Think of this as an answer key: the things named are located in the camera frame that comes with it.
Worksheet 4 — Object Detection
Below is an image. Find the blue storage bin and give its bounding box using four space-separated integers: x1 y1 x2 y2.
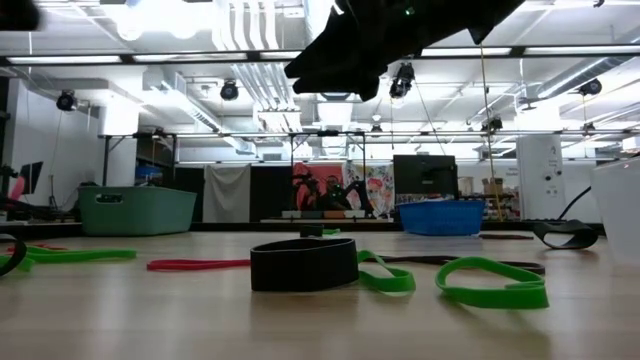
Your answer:
134 164 164 181

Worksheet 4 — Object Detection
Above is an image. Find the dark thin rubber band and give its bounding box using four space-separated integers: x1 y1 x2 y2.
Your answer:
364 254 547 277
478 233 536 242

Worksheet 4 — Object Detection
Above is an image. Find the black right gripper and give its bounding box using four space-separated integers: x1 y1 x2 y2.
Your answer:
284 0 526 102

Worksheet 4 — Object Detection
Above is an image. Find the blue plastic basket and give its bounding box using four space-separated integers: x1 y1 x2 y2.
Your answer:
397 199 487 237

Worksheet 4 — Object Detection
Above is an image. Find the white cabinet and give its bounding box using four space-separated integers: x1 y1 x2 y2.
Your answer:
515 133 564 221

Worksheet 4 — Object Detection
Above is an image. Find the red rubber band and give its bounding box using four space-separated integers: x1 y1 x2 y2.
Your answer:
5 242 69 253
146 257 252 273

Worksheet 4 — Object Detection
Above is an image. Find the black background rig frame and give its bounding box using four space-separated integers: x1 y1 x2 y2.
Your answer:
99 130 369 224

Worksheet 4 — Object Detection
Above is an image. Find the clear plastic container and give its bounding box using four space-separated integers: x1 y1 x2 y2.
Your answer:
589 158 640 266

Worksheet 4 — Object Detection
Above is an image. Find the cardboard box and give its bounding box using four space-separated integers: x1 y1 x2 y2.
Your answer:
481 177 505 197

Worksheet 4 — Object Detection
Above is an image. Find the person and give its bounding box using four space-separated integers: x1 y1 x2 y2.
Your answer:
319 174 354 211

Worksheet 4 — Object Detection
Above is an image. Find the red hanging cloth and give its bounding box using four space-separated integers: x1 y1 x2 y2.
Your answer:
292 162 346 211

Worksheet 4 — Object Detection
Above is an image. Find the black computer monitor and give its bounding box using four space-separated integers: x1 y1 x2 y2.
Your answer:
13 160 45 196
392 154 459 204

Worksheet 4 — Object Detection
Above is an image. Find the white hanging cloth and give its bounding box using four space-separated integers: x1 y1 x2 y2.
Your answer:
202 163 252 224

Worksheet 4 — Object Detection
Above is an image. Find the teal plastic basket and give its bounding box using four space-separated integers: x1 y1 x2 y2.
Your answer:
77 185 198 237

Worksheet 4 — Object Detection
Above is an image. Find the yellow cable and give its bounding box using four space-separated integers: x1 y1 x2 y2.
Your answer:
477 44 504 222

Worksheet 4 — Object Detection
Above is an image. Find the black table cable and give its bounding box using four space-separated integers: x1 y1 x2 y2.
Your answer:
557 188 594 221

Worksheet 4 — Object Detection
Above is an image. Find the floral hanging cloth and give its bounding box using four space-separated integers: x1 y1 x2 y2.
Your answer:
344 162 396 219

